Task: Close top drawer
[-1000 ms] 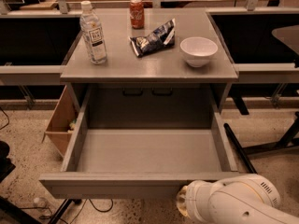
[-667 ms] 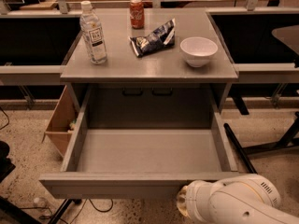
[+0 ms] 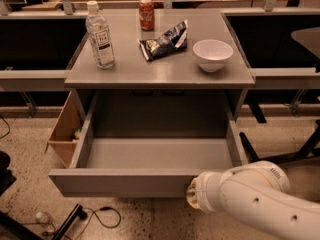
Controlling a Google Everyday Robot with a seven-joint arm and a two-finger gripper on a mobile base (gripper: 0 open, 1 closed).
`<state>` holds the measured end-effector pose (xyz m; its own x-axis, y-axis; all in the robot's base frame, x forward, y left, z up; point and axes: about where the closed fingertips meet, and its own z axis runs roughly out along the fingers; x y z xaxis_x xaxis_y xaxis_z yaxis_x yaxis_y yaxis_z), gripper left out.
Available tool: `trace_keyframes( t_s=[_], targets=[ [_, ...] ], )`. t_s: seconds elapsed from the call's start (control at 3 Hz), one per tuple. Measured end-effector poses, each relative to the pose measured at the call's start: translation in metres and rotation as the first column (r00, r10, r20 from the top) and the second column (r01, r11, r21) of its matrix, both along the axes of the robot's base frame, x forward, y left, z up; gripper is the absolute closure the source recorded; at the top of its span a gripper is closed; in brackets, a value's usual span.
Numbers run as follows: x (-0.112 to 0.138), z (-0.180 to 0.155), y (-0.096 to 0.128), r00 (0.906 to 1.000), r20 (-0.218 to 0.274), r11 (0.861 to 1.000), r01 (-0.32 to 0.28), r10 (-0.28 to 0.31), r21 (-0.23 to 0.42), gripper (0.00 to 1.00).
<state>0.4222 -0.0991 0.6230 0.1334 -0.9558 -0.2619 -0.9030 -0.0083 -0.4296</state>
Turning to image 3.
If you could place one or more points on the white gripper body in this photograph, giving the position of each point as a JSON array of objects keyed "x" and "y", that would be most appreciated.
[{"x": 204, "y": 191}]

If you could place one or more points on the grey top drawer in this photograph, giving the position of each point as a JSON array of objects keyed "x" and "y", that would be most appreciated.
[{"x": 150, "y": 146}]

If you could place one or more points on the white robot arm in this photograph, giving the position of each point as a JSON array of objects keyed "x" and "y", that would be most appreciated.
[{"x": 257, "y": 195}]

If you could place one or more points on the grey drawer cabinet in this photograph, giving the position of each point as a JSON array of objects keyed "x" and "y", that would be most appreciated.
[{"x": 179, "y": 70}]

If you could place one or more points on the black stand leg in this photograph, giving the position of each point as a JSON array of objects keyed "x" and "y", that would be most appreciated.
[{"x": 248, "y": 147}]

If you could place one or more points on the black tripod leg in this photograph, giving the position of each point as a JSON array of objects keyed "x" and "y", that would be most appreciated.
[{"x": 77, "y": 213}]

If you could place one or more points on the white ceramic bowl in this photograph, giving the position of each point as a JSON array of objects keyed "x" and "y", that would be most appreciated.
[{"x": 212, "y": 55}]

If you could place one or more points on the cardboard box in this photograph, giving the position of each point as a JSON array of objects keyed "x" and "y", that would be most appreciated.
[{"x": 62, "y": 138}]

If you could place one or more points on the dark blue chip bag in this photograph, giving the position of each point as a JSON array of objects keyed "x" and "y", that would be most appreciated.
[{"x": 172, "y": 41}]

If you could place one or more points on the red soda can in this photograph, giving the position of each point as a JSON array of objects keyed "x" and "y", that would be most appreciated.
[{"x": 146, "y": 15}]

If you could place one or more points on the clear plastic water bottle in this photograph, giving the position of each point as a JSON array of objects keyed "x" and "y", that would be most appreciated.
[{"x": 99, "y": 36}]

